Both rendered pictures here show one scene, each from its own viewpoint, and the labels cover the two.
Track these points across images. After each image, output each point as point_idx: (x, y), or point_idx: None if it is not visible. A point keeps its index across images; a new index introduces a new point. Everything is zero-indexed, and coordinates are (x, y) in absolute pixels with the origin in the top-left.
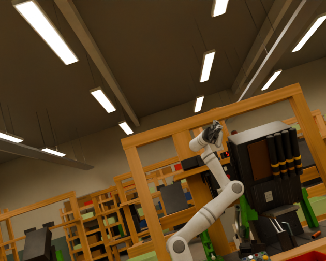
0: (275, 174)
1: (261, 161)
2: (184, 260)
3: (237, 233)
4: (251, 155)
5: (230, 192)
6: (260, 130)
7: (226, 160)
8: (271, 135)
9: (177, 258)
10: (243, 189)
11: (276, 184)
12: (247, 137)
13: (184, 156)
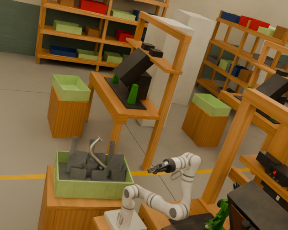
0: None
1: (239, 227)
2: (124, 201)
3: None
4: (232, 213)
5: (167, 209)
6: (267, 210)
7: (282, 194)
8: (248, 225)
9: (123, 196)
10: (176, 219)
11: None
12: (246, 200)
13: (272, 150)
